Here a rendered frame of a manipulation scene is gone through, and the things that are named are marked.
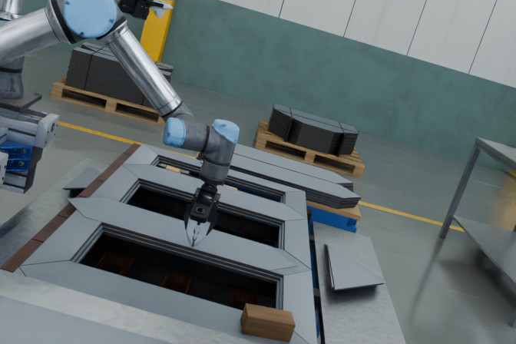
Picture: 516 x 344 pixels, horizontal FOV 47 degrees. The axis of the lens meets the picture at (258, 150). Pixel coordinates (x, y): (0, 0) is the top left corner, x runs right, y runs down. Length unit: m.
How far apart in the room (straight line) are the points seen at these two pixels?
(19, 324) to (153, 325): 0.22
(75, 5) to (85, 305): 0.70
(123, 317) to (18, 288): 0.18
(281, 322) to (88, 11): 0.85
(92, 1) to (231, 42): 7.48
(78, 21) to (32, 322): 0.74
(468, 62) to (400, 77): 1.05
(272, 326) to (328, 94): 7.76
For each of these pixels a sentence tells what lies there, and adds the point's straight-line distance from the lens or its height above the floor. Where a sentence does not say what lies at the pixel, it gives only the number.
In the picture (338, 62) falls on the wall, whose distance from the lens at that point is 9.04.
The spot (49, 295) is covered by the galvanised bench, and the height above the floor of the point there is 1.05.
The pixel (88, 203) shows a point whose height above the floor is 0.84.
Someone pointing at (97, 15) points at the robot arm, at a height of 1.45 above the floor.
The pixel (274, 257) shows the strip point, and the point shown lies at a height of 0.84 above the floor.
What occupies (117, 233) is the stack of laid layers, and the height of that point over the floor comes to 0.83.
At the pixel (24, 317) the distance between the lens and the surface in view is 0.96.
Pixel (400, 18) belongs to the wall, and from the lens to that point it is 9.17.
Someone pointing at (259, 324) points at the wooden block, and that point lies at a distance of 1.46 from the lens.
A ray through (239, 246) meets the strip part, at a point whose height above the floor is 0.84.
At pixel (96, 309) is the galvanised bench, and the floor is 1.05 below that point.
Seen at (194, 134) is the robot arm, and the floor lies 1.21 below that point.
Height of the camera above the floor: 1.61
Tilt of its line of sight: 15 degrees down
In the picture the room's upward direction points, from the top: 17 degrees clockwise
